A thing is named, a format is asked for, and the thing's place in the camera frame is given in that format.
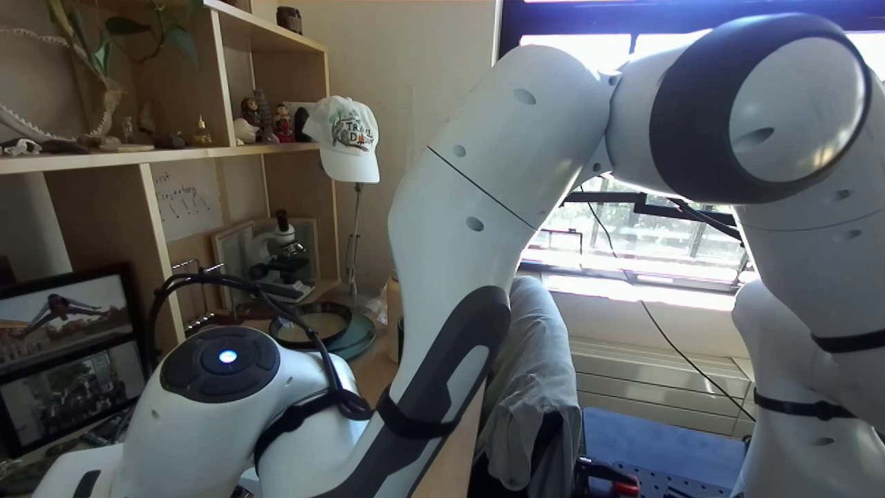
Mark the framed black photo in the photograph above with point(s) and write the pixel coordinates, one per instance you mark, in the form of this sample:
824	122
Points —
70	354

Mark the black microscope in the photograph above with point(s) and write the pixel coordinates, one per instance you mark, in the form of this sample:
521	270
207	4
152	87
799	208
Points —
276	256

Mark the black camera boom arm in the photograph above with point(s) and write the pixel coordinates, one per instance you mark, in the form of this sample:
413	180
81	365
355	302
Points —
670	208

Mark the grey cloth on chair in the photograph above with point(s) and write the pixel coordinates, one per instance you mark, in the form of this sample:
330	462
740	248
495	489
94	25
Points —
532	424

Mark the white baseball cap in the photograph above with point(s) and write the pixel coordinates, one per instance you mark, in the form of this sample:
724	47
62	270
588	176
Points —
346	137

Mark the green trailing houseplant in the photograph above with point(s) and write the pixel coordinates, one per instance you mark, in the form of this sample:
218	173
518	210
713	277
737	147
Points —
159	22

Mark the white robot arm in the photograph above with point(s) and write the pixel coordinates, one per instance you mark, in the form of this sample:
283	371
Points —
776	118

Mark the wooden bookshelf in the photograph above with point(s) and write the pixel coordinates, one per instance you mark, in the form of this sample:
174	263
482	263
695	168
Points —
195	165

